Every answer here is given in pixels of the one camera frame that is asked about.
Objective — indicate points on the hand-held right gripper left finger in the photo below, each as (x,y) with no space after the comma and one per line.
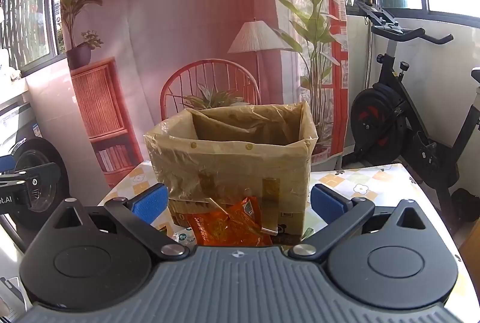
(152,204)

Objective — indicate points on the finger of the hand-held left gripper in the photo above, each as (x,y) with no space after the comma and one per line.
(41,174)

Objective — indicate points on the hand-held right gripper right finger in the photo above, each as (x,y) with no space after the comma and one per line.
(328,204)

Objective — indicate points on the white packet with blue circles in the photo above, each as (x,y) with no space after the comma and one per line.
(185,236)

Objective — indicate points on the orange translucent snack packet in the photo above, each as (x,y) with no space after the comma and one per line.
(225,229)

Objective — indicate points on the cardboard box with plastic liner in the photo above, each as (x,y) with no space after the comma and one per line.
(225,161)

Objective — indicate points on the checkered flower tablecloth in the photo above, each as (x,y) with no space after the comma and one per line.
(375,184)

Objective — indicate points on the black exercise bike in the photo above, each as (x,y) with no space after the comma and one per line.
(386,120)

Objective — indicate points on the brown panel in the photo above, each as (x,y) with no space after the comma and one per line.
(471,251)

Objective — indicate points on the window with metal grille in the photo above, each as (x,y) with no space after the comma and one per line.
(26,0)

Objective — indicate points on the printed room backdrop cloth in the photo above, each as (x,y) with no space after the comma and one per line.
(210,7)

